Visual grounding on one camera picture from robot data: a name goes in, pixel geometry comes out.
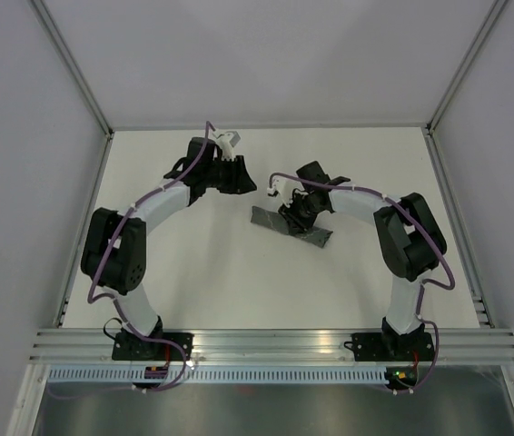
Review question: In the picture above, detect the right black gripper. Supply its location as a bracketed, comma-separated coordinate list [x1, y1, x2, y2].
[279, 192, 324, 235]

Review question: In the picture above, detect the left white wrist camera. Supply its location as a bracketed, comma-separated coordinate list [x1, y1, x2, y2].
[213, 129, 241, 161]

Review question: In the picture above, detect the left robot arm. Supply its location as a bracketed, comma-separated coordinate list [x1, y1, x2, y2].
[80, 131, 257, 360]

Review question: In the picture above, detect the aluminium front rail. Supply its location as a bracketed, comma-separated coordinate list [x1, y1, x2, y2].
[28, 329, 514, 366]

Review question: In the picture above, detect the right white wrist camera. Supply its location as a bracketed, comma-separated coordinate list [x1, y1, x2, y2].
[267, 176, 295, 204]

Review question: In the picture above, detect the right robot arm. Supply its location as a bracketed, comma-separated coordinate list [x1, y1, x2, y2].
[267, 161, 455, 359]

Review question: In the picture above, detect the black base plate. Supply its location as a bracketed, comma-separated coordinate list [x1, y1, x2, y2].
[343, 332, 436, 362]
[112, 330, 194, 362]

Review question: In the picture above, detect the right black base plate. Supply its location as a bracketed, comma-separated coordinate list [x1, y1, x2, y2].
[343, 332, 436, 362]

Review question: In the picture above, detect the left aluminium frame post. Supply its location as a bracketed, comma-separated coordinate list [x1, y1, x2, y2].
[29, 0, 114, 137]

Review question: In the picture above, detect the aluminium frame post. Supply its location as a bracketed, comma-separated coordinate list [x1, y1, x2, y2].
[423, 0, 510, 135]
[29, 0, 114, 137]

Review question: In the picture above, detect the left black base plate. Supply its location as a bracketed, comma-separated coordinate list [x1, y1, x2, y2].
[112, 330, 194, 362]

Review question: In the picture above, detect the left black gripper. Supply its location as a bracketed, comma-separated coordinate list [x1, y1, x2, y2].
[203, 155, 257, 195]

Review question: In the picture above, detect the right aluminium frame post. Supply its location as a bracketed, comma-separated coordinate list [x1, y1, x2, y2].
[423, 0, 510, 135]

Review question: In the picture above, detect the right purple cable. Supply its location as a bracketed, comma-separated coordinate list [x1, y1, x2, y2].
[268, 172, 456, 397]

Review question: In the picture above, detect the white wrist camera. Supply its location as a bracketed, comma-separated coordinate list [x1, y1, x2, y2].
[267, 176, 295, 204]
[213, 129, 241, 161]

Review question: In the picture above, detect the grey cloth napkin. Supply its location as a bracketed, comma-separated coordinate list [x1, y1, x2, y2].
[251, 205, 333, 248]

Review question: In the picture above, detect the white slotted cable duct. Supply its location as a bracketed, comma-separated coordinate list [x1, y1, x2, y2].
[48, 365, 387, 385]

